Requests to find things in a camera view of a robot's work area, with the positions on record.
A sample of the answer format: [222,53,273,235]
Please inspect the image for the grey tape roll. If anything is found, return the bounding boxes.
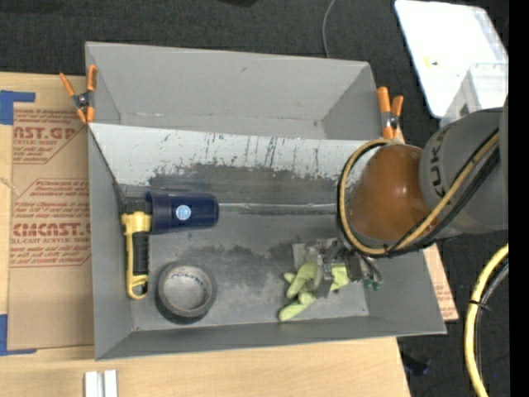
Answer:
[154,260,218,327]

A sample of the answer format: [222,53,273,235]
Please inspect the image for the brown cardboard board, red print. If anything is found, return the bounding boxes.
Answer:
[0,71,460,352]

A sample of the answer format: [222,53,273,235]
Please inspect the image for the yellow and dark blue flashlight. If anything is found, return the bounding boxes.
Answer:
[118,189,221,301]

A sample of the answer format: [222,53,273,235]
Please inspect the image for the grey metal bin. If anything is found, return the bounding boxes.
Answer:
[84,41,449,361]

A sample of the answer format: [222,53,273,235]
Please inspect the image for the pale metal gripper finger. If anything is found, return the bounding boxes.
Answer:
[292,241,334,266]
[316,259,335,299]

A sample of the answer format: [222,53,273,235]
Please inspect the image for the yellow-green glove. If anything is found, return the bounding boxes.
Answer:
[277,260,349,323]

